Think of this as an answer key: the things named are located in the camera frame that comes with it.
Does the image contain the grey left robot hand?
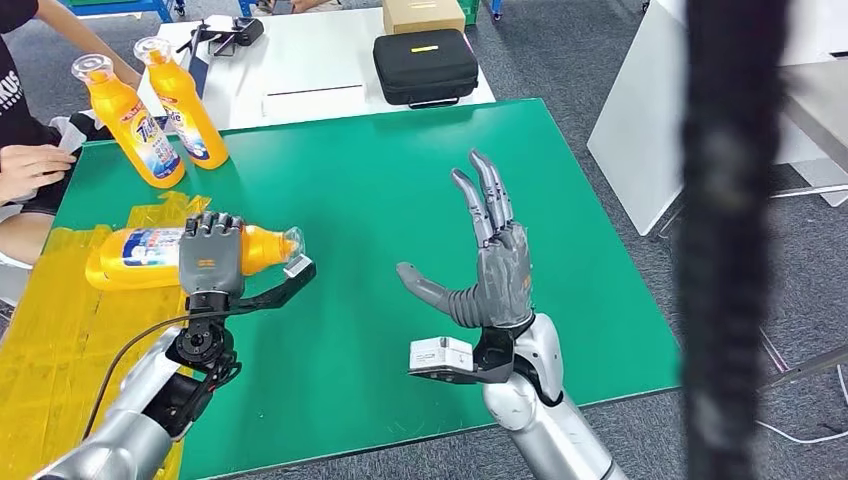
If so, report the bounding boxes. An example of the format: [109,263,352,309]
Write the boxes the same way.
[178,211,245,301]

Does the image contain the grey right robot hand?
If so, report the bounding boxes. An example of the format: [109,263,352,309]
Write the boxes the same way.
[396,148,535,331]

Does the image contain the person's right hand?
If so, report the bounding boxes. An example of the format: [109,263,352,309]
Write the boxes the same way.
[0,144,77,203]

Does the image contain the person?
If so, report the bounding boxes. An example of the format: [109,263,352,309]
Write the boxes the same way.
[0,0,144,266]
[254,0,342,16]

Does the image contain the white cabinet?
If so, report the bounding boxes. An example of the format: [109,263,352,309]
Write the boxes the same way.
[587,0,848,236]

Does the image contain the dark blue flat device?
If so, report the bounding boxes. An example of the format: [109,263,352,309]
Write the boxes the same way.
[185,23,212,101]

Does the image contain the black carrying case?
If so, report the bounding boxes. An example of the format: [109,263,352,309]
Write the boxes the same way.
[372,28,480,109]

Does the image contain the black handheld device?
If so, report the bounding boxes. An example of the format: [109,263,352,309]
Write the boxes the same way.
[175,16,266,56]

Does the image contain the cardboard box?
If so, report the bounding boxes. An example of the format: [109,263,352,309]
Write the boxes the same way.
[382,0,467,36]

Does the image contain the metal stand legs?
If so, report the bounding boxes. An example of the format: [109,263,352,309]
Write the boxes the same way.
[758,327,848,392]

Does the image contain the steel table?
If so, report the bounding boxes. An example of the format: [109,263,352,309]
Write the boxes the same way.
[771,59,848,200]

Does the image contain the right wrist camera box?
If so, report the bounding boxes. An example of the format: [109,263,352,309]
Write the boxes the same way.
[408,336,475,374]

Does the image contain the blue metal frame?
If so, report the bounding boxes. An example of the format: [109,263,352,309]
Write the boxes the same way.
[56,0,190,23]

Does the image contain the black hanging cable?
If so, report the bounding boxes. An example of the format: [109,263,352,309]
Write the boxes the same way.
[678,0,793,480]

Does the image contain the white floor cable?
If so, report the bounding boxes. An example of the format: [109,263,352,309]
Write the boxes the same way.
[755,418,848,446]

